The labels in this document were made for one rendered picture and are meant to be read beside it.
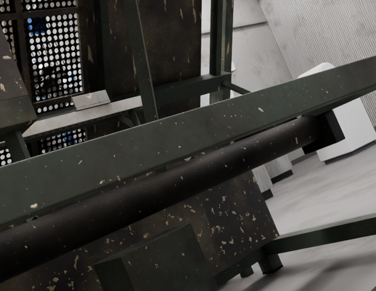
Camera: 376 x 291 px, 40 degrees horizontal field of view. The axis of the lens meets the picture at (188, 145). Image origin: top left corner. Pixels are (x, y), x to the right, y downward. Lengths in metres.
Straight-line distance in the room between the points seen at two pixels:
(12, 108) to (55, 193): 0.51
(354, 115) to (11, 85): 8.05
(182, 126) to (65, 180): 0.30
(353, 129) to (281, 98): 7.67
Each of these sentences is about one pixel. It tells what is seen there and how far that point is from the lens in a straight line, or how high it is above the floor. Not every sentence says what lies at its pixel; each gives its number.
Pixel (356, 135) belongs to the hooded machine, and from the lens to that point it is 8.98.
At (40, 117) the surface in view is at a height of 1.12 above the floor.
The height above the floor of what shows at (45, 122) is 1.01.
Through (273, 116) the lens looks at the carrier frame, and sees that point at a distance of 1.27.
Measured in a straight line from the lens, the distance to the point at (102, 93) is 1.85.
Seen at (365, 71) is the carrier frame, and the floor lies 0.75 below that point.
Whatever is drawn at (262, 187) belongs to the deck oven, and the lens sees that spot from 7.22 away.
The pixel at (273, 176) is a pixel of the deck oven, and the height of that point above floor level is 0.12.
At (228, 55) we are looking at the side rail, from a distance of 2.81.
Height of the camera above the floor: 0.65
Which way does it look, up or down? 4 degrees up
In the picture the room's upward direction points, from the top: 23 degrees counter-clockwise
